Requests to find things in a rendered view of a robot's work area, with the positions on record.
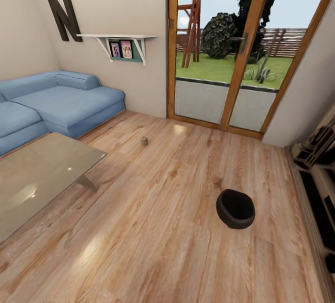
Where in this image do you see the pillar candle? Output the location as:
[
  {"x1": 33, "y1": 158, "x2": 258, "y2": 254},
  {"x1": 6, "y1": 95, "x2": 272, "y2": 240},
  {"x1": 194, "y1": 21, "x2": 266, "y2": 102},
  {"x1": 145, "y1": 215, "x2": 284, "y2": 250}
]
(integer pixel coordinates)
[{"x1": 141, "y1": 136, "x2": 148, "y2": 146}]

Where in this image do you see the cauldron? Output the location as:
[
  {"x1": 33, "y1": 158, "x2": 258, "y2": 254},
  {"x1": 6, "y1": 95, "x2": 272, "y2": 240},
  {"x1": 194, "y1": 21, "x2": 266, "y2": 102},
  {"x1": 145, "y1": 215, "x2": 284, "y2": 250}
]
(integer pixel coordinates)
[{"x1": 216, "y1": 189, "x2": 255, "y2": 230}]

